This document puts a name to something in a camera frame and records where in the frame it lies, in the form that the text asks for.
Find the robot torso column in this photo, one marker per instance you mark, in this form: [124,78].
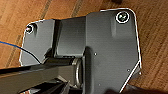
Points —
[40,75]

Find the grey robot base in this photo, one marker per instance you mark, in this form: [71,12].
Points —
[106,50]

